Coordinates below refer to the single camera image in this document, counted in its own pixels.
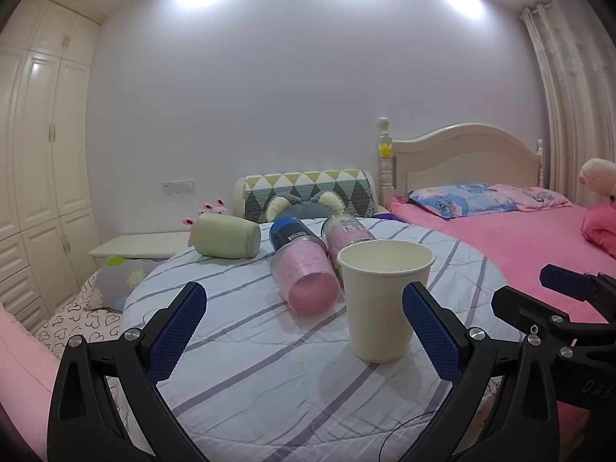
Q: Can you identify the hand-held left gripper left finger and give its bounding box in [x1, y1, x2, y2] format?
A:
[47, 281, 213, 462]

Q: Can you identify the white nightstand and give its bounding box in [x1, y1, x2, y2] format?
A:
[88, 231, 196, 261]

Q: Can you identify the pink cup with blue lid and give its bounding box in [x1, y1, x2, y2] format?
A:
[268, 216, 341, 317]

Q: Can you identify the cream wardrobe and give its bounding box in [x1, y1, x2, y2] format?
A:
[0, 0, 101, 335]

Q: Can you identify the heart patterned sheet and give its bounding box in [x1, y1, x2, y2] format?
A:
[36, 272, 127, 359]

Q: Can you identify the pink blanket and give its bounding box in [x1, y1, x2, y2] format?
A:
[0, 304, 63, 462]

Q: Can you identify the blue cartoon pillow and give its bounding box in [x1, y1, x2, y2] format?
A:
[408, 183, 519, 219]

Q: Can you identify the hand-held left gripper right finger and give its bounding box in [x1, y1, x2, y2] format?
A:
[402, 281, 559, 462]

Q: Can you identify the grey floral pillow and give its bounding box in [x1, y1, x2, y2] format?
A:
[88, 255, 164, 313]

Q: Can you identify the cream wooden headboard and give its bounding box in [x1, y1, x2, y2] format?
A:
[377, 116, 547, 207]

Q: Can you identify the triangle patterned cushion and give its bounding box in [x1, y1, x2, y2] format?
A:
[234, 169, 377, 224]

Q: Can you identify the pink bed sheet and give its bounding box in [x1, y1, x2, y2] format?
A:
[386, 196, 616, 342]

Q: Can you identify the white curtain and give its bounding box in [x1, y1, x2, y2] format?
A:
[519, 0, 616, 205]

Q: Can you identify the pink cup with green label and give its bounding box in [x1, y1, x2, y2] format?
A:
[321, 212, 377, 294]

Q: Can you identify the white paper cup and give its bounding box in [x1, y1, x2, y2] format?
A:
[336, 240, 436, 365]

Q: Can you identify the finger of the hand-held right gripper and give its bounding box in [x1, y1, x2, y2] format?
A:
[539, 264, 616, 319]
[491, 286, 596, 345]

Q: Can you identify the pink cartoon pillow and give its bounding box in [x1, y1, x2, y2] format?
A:
[488, 184, 573, 211]

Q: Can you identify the grey bear plush pillow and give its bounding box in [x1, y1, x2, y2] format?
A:
[266, 191, 348, 224]

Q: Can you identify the light green cup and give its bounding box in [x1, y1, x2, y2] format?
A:
[194, 214, 262, 259]

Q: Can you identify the pink bunny plush toy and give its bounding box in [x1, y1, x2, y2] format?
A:
[181, 198, 230, 246]

